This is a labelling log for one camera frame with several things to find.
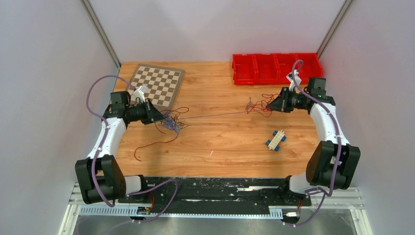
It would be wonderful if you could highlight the red bin far right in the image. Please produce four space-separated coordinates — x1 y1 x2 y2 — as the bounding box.
295 53 323 84

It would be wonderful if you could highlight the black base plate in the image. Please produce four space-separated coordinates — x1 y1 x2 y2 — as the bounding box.
117 177 313 215

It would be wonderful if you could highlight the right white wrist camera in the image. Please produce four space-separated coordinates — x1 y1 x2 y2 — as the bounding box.
286 71 302 92

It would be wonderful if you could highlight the red bin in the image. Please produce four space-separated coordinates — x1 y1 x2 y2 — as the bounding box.
232 54 258 85
295 53 323 84
254 54 279 85
275 53 298 85

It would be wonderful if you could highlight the aluminium frame rail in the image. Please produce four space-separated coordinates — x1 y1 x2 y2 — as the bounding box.
60 177 372 235

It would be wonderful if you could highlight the wooden chessboard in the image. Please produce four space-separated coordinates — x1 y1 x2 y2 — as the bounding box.
129 64 185 111

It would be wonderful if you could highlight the red wire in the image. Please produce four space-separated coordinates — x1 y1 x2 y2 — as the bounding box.
134 93 280 162

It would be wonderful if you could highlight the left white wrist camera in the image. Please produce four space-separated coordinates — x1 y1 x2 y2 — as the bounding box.
132 84 148 104

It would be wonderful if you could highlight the red bin far left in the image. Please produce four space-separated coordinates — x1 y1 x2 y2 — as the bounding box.
232 54 258 85

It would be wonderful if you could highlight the purple wire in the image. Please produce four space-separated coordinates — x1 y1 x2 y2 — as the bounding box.
175 97 257 121

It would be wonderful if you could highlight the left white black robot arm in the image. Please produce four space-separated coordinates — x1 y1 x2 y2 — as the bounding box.
75 91 166 204

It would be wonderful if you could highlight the white blue toy block car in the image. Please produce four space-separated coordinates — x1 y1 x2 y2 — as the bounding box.
266 130 286 151

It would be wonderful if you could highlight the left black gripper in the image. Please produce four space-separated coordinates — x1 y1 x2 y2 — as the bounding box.
125 98 166 125

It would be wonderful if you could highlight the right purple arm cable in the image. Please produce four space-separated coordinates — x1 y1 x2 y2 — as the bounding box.
291 59 343 227

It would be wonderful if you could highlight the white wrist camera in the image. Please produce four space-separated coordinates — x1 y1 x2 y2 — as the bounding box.
286 71 302 92
132 84 148 104

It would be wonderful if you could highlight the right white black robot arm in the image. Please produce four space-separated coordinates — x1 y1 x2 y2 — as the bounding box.
266 77 361 205

